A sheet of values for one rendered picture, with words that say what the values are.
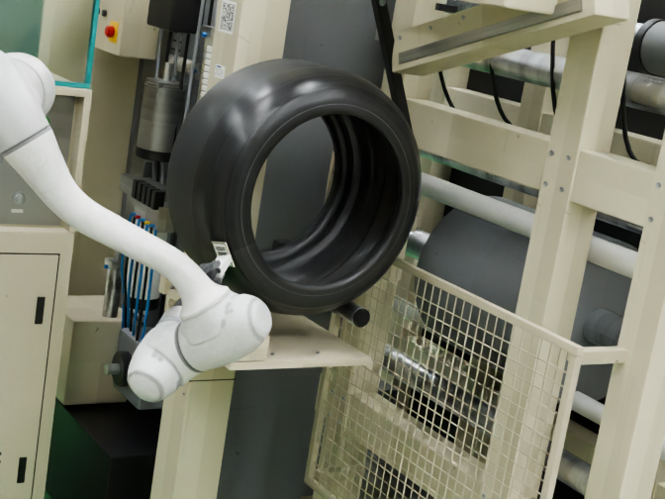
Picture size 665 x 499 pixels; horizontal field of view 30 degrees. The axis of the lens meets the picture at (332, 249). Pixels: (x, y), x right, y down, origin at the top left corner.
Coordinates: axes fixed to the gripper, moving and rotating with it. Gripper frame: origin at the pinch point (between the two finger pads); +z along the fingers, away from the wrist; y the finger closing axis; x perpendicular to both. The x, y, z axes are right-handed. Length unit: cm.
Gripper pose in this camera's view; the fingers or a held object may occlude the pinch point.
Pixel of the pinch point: (219, 266)
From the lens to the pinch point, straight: 259.5
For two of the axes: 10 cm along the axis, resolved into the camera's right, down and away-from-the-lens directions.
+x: 9.3, -1.2, -3.6
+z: 2.5, -5.2, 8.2
